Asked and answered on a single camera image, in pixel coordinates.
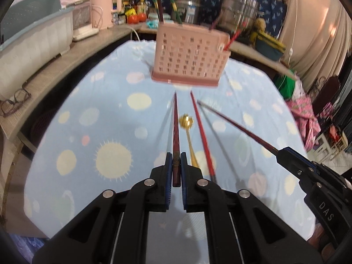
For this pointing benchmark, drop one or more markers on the large steel steamer pot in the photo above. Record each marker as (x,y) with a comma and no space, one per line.
(239,11)

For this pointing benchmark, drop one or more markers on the dark purple chopstick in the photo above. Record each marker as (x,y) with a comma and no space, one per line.
(176,132)
(159,2)

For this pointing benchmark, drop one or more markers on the steel rice cooker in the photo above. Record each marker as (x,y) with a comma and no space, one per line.
(192,8)

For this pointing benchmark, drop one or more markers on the teal lidded food container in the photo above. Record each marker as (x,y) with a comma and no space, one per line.
(153,16)

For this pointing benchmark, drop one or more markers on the red chopstick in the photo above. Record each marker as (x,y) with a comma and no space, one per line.
(233,38)
(216,23)
(239,128)
(202,137)

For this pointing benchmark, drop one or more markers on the green chopstick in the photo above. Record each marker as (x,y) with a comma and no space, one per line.
(154,3)
(174,8)

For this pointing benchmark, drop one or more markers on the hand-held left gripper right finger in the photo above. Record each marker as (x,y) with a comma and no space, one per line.
(183,181)

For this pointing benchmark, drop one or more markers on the beige curtain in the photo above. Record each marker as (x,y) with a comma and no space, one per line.
(310,27)

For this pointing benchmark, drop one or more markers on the pink perforated utensil holder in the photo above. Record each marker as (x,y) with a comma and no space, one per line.
(189,57)

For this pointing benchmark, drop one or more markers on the white stool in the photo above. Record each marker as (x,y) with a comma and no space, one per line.
(330,145)

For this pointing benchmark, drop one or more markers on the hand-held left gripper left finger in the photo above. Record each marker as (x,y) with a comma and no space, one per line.
(167,181)

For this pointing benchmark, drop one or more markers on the green bag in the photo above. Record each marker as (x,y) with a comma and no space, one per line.
(284,86)

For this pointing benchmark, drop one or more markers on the dark framed eyeglasses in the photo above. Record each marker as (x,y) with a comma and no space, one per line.
(15,101)

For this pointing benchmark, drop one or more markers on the white dish drainer with lid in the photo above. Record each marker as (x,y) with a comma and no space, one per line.
(33,41)

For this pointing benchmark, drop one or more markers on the gold flower spoon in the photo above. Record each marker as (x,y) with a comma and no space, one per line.
(186,121)

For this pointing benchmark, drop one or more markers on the dark wooden chair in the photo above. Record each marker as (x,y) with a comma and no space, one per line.
(331,90)

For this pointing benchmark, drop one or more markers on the yellow brown stuffed toy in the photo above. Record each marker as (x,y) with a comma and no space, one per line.
(258,24)

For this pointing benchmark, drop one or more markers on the amber oil bottle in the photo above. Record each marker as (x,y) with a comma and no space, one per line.
(142,5)

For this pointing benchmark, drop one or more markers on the blue wipes pack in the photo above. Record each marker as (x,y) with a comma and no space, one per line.
(152,24)

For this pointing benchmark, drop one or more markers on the wood grain side counter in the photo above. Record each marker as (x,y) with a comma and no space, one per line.
(68,68)

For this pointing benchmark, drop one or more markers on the pink electric kettle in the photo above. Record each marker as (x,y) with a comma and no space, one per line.
(106,8)

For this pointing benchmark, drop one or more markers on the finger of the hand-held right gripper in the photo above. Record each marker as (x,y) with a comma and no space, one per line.
(297,165)

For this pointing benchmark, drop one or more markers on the small clear jar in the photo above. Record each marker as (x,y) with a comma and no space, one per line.
(121,18)

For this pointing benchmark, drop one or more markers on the red tomato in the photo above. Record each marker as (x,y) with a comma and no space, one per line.
(142,17)
(133,19)

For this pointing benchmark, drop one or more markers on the pink floral cloth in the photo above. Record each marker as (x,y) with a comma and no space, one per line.
(304,112)

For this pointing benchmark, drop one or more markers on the brown plastic basket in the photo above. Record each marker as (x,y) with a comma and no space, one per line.
(42,125)

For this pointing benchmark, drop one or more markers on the yellow label bottle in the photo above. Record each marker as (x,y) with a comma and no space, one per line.
(130,11)

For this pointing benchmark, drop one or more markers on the stacked blue basins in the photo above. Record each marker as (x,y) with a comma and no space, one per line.
(271,48)

